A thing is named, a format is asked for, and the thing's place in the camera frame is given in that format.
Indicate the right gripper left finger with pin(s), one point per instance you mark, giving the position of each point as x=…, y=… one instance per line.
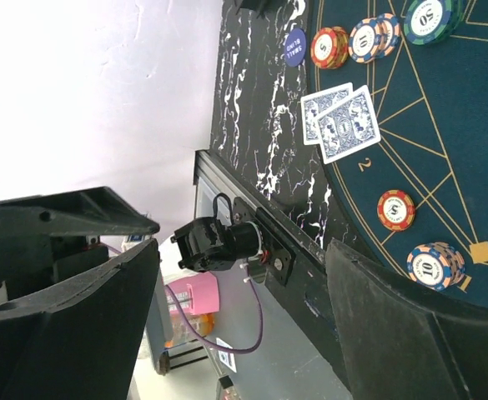
x=79, y=339

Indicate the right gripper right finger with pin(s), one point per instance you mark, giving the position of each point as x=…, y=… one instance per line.
x=401, y=340

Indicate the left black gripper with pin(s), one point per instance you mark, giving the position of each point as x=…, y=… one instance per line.
x=31, y=263

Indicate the red chip stack bottom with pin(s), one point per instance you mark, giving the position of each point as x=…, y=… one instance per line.
x=396, y=210

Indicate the red chip stack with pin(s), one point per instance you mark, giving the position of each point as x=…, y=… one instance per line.
x=396, y=210
x=329, y=48

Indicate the dealt cards seat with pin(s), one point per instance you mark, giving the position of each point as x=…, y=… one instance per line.
x=340, y=120

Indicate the green chip stack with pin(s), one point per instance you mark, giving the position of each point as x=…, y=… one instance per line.
x=432, y=21

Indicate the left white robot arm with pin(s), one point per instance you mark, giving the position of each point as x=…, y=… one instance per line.
x=206, y=244

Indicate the orange box background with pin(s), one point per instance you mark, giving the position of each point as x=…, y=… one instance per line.
x=202, y=324

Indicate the pink box background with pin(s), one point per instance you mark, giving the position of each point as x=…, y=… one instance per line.
x=198, y=294

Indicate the round blue poker mat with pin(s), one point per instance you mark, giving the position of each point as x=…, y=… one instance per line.
x=431, y=104

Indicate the blue small blind button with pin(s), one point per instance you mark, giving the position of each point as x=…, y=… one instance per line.
x=295, y=47

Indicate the red chip stack left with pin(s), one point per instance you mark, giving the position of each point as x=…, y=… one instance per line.
x=329, y=48

